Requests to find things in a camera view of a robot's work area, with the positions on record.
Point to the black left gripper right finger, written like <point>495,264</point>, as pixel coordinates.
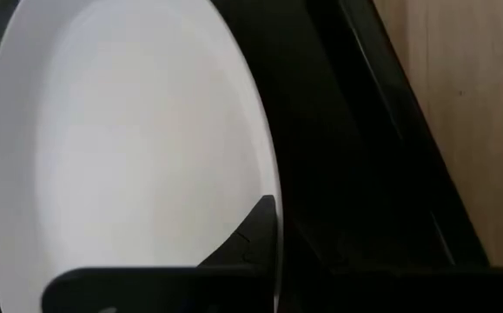
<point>407,291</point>

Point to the black plastic tray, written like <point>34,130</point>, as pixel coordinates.
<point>320,130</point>

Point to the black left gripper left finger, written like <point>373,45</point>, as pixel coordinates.
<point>168,291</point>

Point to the white round plate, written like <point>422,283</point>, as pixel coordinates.
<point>125,130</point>

